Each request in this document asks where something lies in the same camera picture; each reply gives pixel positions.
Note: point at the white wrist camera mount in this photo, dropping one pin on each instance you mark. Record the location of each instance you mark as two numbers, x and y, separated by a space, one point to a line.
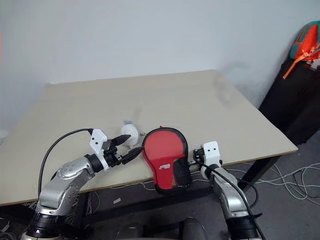
98 141
212 152

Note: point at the teal orange bag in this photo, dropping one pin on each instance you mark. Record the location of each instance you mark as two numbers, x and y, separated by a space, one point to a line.
306 37

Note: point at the black table frame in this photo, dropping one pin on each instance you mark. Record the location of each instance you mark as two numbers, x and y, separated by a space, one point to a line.
257 170

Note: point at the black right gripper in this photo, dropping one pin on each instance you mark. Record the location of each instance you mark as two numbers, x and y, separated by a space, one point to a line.
198 155

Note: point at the white fluffy ball pendant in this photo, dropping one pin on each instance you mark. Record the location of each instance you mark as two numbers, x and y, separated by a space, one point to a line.
130 132

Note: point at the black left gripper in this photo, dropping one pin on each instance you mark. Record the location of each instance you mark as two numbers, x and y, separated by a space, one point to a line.
112 157

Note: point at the dark grey rounded shape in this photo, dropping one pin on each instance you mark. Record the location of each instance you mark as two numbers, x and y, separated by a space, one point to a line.
192 228

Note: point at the black cabinet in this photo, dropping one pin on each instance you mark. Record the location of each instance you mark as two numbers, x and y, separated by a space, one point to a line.
292 107

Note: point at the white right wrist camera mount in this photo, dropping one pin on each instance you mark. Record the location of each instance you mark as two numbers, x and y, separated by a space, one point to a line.
212 152

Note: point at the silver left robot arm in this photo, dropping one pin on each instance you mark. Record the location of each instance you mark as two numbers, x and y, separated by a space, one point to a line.
67 175

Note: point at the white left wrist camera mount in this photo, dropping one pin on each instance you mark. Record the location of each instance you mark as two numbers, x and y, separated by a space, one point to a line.
98 141

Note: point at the red black paddle case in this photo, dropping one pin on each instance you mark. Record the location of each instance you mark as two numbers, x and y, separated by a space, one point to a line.
162 147

